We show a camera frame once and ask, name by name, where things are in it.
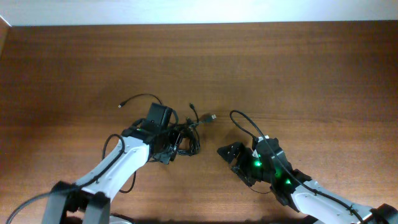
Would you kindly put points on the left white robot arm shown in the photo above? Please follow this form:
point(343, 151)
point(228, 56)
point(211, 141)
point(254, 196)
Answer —
point(153, 138)

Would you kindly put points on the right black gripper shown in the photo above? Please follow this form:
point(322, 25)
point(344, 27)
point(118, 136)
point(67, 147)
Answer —
point(247, 154)

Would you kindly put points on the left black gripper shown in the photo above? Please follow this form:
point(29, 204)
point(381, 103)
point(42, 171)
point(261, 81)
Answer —
point(165, 157)

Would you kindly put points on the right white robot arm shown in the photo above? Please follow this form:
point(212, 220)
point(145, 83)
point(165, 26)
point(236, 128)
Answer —
point(265, 161)

